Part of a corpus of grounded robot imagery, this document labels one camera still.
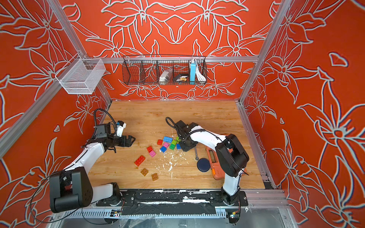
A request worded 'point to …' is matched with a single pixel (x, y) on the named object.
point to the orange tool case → (217, 172)
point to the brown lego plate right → (154, 176)
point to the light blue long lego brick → (168, 139)
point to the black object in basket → (183, 77)
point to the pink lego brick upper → (166, 144)
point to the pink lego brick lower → (152, 154)
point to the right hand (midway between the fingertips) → (184, 148)
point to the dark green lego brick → (172, 147)
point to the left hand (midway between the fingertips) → (127, 137)
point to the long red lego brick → (139, 160)
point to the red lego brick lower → (149, 149)
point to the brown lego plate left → (144, 172)
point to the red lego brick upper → (159, 142)
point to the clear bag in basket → (166, 77)
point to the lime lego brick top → (177, 140)
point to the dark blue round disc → (203, 165)
